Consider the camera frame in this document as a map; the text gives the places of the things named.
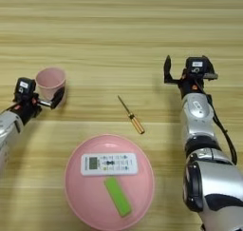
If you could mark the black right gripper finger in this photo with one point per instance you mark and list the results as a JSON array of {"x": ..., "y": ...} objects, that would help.
[{"x": 167, "y": 68}]

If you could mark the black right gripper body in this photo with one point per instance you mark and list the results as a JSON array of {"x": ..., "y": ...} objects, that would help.
[{"x": 190, "y": 84}]

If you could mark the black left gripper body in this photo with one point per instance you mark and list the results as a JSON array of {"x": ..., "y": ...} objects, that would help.
[{"x": 27, "y": 109}]

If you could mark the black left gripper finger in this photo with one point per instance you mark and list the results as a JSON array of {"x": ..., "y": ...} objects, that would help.
[{"x": 58, "y": 97}]

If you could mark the pink plastic cup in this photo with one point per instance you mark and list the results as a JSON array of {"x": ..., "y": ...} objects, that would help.
[{"x": 50, "y": 81}]

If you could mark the white remote control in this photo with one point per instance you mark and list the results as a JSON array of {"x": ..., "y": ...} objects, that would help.
[{"x": 109, "y": 164}]

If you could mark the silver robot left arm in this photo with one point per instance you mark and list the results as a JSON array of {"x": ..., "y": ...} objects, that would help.
[{"x": 8, "y": 133}]

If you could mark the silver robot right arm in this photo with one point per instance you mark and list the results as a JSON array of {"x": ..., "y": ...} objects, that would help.
[{"x": 205, "y": 165}]

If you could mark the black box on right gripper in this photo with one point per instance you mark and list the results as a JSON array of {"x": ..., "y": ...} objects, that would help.
[{"x": 200, "y": 67}]

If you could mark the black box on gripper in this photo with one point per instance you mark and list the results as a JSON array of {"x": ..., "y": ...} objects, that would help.
[
  {"x": 24, "y": 89},
  {"x": 200, "y": 67}
]

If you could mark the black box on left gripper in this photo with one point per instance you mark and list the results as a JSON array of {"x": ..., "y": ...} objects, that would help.
[{"x": 24, "y": 89}]

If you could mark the pink round plate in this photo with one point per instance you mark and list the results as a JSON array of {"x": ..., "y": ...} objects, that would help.
[{"x": 88, "y": 196}]

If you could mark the green rectangular block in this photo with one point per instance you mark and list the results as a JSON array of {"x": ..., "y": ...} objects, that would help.
[{"x": 117, "y": 196}]

